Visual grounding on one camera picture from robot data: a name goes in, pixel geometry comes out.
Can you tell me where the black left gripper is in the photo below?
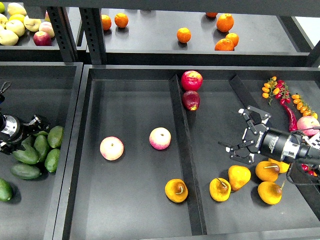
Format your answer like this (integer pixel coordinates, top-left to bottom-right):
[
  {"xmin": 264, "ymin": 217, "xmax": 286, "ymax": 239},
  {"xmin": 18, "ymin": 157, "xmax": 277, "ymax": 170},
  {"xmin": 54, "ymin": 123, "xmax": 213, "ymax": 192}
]
[{"xmin": 0, "ymin": 113, "xmax": 50, "ymax": 155}]

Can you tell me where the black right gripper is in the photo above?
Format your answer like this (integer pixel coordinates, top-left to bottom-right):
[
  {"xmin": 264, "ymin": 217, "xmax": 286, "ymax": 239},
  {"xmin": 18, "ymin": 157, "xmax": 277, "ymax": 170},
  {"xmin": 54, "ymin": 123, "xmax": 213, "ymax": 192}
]
[{"xmin": 218, "ymin": 105, "xmax": 304, "ymax": 165}]

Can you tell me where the dark green avocado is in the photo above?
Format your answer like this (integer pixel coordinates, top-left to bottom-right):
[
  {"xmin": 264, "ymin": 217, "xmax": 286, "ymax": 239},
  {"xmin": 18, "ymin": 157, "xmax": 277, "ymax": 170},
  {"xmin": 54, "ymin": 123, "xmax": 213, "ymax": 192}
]
[{"xmin": 12, "ymin": 143, "xmax": 39, "ymax": 165}]

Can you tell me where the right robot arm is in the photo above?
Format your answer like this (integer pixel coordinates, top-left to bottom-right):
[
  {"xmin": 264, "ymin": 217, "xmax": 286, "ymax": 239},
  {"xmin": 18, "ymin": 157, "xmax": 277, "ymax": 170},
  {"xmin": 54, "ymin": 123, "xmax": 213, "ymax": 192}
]
[{"xmin": 218, "ymin": 105, "xmax": 320, "ymax": 166}]

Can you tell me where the green avocado top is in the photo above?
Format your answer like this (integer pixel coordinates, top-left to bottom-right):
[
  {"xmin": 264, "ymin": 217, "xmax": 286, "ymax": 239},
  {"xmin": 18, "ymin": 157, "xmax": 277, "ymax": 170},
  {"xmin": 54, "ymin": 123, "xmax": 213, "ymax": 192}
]
[{"xmin": 33, "ymin": 130, "xmax": 49, "ymax": 137}]

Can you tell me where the green avocado right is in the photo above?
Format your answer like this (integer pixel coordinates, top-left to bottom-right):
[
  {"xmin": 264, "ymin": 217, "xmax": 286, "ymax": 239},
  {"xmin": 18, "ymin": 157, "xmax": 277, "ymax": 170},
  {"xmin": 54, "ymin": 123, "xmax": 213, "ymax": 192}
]
[{"xmin": 47, "ymin": 125, "xmax": 64, "ymax": 149}]

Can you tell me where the tall yellow pear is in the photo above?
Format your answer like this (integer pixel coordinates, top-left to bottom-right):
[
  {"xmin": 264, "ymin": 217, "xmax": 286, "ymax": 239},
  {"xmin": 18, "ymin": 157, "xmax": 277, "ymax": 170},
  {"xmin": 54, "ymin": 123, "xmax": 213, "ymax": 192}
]
[{"xmin": 228, "ymin": 165, "xmax": 251, "ymax": 192}]

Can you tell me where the yellow pear with stem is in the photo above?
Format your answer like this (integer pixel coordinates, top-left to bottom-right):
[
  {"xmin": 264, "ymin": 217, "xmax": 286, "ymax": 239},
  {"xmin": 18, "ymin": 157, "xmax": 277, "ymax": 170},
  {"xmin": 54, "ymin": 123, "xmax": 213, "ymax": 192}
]
[{"xmin": 209, "ymin": 177, "xmax": 231, "ymax": 202}]

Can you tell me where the green avocado lower left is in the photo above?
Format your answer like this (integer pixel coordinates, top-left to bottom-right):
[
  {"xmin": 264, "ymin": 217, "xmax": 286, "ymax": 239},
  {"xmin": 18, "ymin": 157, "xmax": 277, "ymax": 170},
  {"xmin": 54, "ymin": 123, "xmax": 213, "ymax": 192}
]
[{"xmin": 0, "ymin": 178, "xmax": 13, "ymax": 202}]

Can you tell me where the pale yellow pear shelf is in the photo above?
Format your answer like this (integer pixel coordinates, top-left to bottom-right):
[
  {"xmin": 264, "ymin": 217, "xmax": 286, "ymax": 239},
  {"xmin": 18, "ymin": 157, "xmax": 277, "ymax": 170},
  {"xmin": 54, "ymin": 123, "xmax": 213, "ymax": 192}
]
[{"xmin": 0, "ymin": 29, "xmax": 19, "ymax": 46}]

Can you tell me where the black left tray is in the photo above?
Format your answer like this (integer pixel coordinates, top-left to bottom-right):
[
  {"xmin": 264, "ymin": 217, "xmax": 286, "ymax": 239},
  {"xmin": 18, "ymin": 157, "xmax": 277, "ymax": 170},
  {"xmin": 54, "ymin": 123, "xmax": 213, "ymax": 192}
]
[{"xmin": 0, "ymin": 62, "xmax": 83, "ymax": 240}]

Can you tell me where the black tray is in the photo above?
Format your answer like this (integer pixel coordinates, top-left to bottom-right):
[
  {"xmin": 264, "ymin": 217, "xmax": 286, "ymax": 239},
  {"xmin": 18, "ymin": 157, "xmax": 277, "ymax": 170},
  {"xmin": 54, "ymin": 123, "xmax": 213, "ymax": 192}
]
[
  {"xmin": 53, "ymin": 65, "xmax": 320, "ymax": 240},
  {"xmin": 0, "ymin": 62, "xmax": 83, "ymax": 240}
]

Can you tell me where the red chili pepper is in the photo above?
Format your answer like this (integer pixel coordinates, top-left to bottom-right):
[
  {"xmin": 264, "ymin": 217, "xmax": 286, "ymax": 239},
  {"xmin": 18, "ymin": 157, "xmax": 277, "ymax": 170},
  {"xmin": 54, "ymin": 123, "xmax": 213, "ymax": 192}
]
[{"xmin": 282, "ymin": 104, "xmax": 298, "ymax": 132}]

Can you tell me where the cherry tomato bunch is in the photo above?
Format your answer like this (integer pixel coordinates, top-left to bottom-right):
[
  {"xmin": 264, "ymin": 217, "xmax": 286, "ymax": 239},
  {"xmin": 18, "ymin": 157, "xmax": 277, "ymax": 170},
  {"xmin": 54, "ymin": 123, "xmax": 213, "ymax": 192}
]
[{"xmin": 261, "ymin": 76, "xmax": 318, "ymax": 119}]

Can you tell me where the pink apple right bin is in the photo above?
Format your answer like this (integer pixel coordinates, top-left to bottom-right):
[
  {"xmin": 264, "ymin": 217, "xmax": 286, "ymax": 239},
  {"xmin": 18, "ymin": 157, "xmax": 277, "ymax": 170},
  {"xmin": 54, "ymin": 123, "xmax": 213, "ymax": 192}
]
[{"xmin": 297, "ymin": 115, "xmax": 320, "ymax": 137}]

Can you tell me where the dark red apple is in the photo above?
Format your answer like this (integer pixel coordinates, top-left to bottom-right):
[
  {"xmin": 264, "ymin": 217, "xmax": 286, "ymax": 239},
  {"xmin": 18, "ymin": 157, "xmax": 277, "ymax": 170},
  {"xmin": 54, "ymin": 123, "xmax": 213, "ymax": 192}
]
[{"xmin": 182, "ymin": 90, "xmax": 201, "ymax": 111}]

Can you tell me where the bright red apple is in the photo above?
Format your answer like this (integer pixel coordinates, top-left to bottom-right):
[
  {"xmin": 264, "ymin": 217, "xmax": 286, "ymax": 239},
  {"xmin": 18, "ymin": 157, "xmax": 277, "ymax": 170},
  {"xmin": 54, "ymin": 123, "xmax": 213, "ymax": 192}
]
[{"xmin": 181, "ymin": 70, "xmax": 203, "ymax": 91}]

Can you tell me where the pink apple left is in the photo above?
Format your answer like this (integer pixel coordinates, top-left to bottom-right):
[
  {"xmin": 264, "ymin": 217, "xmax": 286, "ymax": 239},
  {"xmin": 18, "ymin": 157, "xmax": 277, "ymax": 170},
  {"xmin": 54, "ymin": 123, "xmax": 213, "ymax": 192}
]
[{"xmin": 99, "ymin": 136, "xmax": 124, "ymax": 161}]

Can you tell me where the pink apple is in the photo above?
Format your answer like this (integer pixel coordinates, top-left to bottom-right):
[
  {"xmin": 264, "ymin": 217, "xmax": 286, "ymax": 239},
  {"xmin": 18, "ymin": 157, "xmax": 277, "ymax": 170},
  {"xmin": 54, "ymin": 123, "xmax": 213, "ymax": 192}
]
[
  {"xmin": 99, "ymin": 136, "xmax": 124, "ymax": 161},
  {"xmin": 149, "ymin": 127, "xmax": 171, "ymax": 150}
]

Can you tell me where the pink apple centre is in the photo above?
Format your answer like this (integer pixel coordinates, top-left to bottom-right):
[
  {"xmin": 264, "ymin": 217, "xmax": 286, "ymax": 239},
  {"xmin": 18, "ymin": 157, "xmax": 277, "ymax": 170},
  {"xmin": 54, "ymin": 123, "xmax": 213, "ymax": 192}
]
[{"xmin": 149, "ymin": 127, "xmax": 171, "ymax": 150}]

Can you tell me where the red apple on shelf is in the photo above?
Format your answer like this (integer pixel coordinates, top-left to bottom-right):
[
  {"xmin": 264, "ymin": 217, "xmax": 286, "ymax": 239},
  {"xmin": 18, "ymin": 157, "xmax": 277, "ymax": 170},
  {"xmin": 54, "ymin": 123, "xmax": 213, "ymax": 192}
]
[{"xmin": 33, "ymin": 31, "xmax": 52, "ymax": 46}]

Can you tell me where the orange shelf front right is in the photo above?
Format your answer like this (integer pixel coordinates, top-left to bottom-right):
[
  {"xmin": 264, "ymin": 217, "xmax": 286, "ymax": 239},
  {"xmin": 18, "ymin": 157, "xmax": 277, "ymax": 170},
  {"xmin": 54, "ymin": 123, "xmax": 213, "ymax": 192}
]
[{"xmin": 214, "ymin": 38, "xmax": 235, "ymax": 51}]

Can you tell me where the orange shelf small right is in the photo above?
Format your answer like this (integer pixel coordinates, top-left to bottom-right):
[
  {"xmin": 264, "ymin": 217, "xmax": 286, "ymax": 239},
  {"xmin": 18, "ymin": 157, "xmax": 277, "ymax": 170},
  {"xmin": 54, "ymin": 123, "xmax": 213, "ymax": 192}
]
[{"xmin": 225, "ymin": 32, "xmax": 240, "ymax": 47}]

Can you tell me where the pink peach on shelf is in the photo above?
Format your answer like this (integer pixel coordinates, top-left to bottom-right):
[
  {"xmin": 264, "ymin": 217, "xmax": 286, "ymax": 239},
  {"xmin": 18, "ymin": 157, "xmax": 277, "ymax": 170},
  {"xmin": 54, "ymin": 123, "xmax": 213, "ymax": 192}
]
[{"xmin": 39, "ymin": 21, "xmax": 55, "ymax": 39}]

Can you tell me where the pale yellow apple shelf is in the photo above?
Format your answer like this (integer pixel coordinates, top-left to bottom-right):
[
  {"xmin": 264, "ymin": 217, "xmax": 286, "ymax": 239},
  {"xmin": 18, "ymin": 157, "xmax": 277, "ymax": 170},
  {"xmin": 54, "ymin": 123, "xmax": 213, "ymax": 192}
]
[{"xmin": 23, "ymin": 15, "xmax": 42, "ymax": 32}]

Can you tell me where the black centre tray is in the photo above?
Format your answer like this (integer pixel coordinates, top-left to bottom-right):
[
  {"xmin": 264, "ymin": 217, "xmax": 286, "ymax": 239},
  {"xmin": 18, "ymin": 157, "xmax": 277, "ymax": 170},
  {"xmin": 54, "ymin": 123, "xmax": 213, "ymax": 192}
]
[{"xmin": 53, "ymin": 65, "xmax": 320, "ymax": 240}]

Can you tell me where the black upper shelf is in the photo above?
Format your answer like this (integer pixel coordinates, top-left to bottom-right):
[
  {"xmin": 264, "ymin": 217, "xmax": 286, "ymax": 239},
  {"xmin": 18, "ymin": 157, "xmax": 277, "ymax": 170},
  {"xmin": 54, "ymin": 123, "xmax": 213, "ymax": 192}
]
[{"xmin": 0, "ymin": 0, "xmax": 320, "ymax": 67}]

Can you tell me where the large orange on shelf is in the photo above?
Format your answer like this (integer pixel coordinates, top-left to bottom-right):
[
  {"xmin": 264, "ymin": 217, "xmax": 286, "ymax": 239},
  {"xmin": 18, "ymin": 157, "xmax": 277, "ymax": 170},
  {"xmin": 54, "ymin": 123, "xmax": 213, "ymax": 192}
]
[{"xmin": 216, "ymin": 13, "xmax": 235, "ymax": 33}]

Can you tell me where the orange on shelf centre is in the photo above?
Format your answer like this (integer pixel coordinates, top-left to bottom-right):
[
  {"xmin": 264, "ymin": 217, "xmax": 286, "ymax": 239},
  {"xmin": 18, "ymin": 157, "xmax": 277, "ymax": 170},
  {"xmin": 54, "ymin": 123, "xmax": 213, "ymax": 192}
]
[{"xmin": 176, "ymin": 27, "xmax": 192, "ymax": 44}]

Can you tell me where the orange at shelf back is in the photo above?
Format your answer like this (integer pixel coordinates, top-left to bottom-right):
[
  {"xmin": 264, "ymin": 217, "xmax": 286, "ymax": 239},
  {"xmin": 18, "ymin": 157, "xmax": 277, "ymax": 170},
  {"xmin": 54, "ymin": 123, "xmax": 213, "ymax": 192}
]
[{"xmin": 205, "ymin": 12, "xmax": 218, "ymax": 18}]

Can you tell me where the orange on shelf left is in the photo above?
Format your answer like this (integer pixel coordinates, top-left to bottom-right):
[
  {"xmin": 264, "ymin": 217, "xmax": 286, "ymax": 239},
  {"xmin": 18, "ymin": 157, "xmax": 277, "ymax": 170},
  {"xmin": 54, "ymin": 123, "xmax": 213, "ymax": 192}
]
[{"xmin": 101, "ymin": 14, "xmax": 112, "ymax": 31}]

